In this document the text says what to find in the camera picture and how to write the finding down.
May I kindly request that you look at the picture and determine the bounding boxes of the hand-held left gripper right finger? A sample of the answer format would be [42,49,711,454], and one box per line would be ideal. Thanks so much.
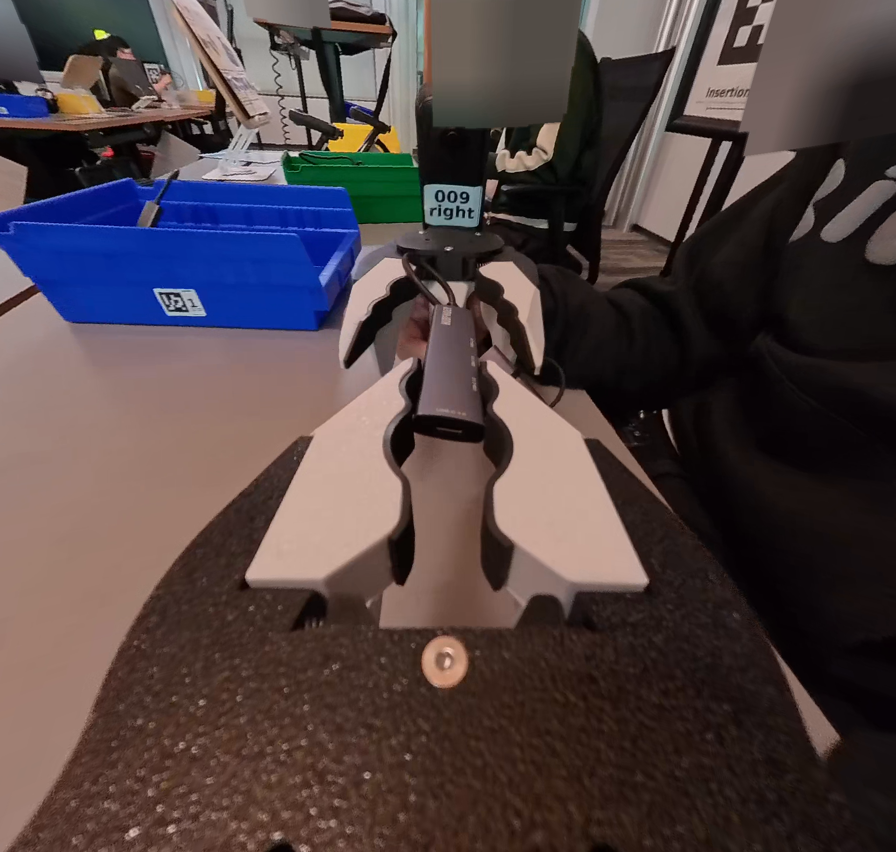
[479,365,651,629]

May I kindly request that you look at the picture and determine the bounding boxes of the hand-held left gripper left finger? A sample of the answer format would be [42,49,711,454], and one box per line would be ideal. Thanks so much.
[245,360,421,629]

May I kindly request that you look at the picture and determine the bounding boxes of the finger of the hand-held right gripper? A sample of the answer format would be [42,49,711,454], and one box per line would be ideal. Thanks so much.
[339,243,421,370]
[476,250,547,377]

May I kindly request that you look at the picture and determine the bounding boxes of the green plastic bin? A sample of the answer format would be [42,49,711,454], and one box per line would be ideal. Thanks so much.
[281,150,424,225]

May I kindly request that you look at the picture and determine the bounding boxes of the grey USB hub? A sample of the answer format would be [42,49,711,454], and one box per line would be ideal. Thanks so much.
[400,253,567,444]
[136,169,181,230]

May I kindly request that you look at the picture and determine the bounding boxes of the blue plastic bin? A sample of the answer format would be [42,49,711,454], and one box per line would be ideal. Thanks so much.
[0,178,361,331]

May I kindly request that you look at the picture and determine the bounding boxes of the person's right forearm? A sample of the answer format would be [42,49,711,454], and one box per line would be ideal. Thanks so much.
[535,264,771,405]

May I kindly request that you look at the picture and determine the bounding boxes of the brown standing desk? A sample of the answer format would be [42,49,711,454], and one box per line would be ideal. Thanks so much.
[255,17,394,153]

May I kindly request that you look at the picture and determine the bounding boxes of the grey desk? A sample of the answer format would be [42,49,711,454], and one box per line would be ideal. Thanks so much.
[0,155,841,839]

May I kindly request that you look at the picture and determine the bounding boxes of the person's right hand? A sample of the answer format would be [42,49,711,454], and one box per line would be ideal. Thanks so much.
[399,294,431,363]

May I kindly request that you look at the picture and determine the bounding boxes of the yellow bin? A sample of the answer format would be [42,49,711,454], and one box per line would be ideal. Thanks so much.
[329,122,400,154]

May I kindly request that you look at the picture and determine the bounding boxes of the black mesh chair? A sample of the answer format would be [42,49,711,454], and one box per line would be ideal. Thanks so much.
[595,47,676,286]

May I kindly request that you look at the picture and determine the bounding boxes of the person's black clothed body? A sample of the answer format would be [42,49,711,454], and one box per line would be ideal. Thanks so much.
[630,131,896,852]

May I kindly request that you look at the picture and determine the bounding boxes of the white poster black squares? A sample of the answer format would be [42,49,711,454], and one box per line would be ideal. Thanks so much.
[682,0,771,121]

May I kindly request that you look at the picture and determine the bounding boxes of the dark large screen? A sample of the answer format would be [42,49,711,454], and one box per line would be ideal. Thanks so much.
[0,0,169,72]

